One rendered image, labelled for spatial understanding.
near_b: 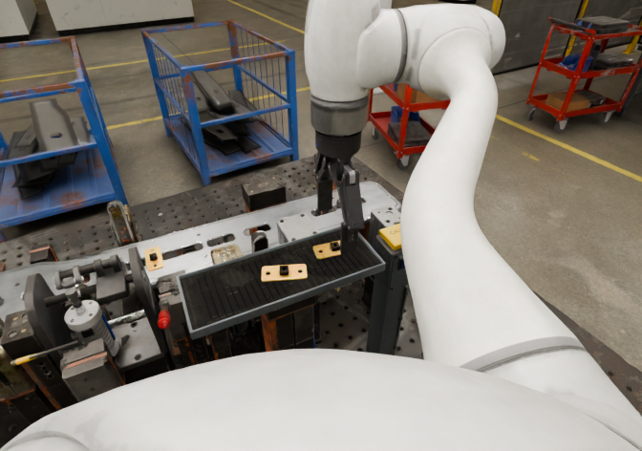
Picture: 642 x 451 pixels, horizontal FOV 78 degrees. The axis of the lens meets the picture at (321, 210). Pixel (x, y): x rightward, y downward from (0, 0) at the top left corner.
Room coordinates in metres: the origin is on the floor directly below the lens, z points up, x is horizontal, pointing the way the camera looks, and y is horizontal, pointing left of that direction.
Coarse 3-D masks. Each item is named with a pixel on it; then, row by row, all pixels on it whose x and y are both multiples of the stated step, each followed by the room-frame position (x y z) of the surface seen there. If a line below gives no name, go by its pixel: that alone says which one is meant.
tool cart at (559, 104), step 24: (552, 24) 3.89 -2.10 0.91; (576, 24) 3.88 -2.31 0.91; (600, 24) 3.67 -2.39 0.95; (624, 24) 3.75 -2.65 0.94; (600, 48) 3.81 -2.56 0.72; (576, 72) 3.49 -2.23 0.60; (600, 72) 3.57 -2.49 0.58; (624, 72) 3.67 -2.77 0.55; (528, 96) 3.90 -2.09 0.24; (552, 96) 3.75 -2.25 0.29; (576, 96) 3.75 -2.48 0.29; (600, 96) 3.86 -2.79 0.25; (624, 96) 3.73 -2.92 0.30; (600, 120) 3.71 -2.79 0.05
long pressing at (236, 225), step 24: (336, 192) 1.03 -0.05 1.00; (360, 192) 1.03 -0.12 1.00; (384, 192) 1.03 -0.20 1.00; (240, 216) 0.92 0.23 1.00; (264, 216) 0.91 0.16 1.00; (288, 216) 0.91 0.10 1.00; (312, 216) 0.91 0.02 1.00; (336, 216) 0.91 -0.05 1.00; (168, 240) 0.81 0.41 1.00; (192, 240) 0.81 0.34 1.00; (240, 240) 0.81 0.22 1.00; (48, 264) 0.72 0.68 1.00; (72, 264) 0.72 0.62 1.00; (168, 264) 0.72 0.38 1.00; (192, 264) 0.72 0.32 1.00; (0, 288) 0.64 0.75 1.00; (24, 288) 0.64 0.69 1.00; (0, 312) 0.56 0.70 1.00
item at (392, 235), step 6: (384, 228) 0.66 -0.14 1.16; (390, 228) 0.66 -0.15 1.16; (396, 228) 0.66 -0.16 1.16; (384, 234) 0.64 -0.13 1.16; (390, 234) 0.64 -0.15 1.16; (396, 234) 0.64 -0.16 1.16; (390, 240) 0.62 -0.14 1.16; (396, 240) 0.62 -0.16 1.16; (390, 246) 0.62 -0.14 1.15; (396, 246) 0.61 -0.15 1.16
